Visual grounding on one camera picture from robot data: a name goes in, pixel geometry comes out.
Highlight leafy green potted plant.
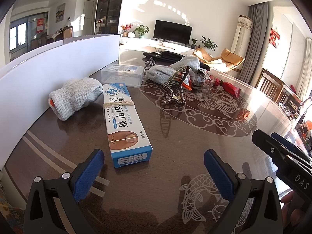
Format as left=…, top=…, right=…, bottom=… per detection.
left=133, top=25, right=150, bottom=38

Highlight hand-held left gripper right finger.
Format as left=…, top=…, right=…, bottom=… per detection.
left=203, top=149, right=285, bottom=234

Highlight white television console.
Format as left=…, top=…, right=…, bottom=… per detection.
left=120, top=37, right=195, bottom=54

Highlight red flower arrangement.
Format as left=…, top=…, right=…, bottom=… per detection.
left=121, top=23, right=134, bottom=37

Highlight eyeglasses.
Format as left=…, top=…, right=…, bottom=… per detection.
left=144, top=57, right=156, bottom=70

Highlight person's right hand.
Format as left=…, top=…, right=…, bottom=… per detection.
left=280, top=190, right=302, bottom=227

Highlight fabric-covered standing air conditioner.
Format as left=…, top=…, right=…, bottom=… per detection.
left=230, top=15, right=254, bottom=54

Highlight cluttered sideboard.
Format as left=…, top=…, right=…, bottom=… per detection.
left=280, top=97, right=312, bottom=152

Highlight framed wall painting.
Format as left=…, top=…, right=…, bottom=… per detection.
left=56, top=3, right=66, bottom=23

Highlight red door poster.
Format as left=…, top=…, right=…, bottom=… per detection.
left=36, top=18, right=46, bottom=33

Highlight wooden slat-back chair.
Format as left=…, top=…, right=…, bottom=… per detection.
left=255, top=68, right=285, bottom=103
left=278, top=85, right=303, bottom=111

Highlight dark glass display cabinet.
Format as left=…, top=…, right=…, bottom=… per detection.
left=94, top=0, right=126, bottom=35

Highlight orange lounge chair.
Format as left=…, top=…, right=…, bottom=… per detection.
left=192, top=47, right=245, bottom=73

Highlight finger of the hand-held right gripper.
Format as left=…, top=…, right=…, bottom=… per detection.
left=252, top=129, right=312, bottom=171
left=270, top=132, right=312, bottom=158

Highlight white sheer curtain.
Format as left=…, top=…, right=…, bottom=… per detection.
left=296, top=38, right=312, bottom=100

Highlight flat screen television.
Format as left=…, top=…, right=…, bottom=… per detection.
left=153, top=20, right=192, bottom=45

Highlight large-leaf potted plant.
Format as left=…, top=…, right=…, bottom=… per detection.
left=200, top=36, right=218, bottom=51

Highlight red snack packet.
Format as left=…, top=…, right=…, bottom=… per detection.
left=214, top=78, right=242, bottom=97

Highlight grey knit glove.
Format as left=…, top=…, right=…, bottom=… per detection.
left=170, top=56, right=200, bottom=72
left=146, top=66, right=186, bottom=83
left=49, top=77, right=103, bottom=121

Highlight grey curtain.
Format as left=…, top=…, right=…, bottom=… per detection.
left=240, top=2, right=269, bottom=84

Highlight white blue ointment box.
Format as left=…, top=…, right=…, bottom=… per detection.
left=102, top=83, right=153, bottom=168

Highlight brown rhinestone hair clip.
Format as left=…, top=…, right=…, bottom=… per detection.
left=163, top=65, right=191, bottom=106

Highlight black cloth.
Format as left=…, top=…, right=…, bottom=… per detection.
left=143, top=51, right=210, bottom=69

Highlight clear plastic container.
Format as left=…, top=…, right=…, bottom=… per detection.
left=101, top=64, right=145, bottom=89

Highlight white foam board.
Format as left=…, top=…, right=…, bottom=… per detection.
left=0, top=34, right=121, bottom=173

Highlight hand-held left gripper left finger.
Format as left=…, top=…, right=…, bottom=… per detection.
left=23, top=149, right=105, bottom=234

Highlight clear claw clip rhinestone bow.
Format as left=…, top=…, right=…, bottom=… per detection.
left=190, top=69, right=215, bottom=95

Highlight red wall hanging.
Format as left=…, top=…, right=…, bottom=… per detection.
left=269, top=28, right=281, bottom=49

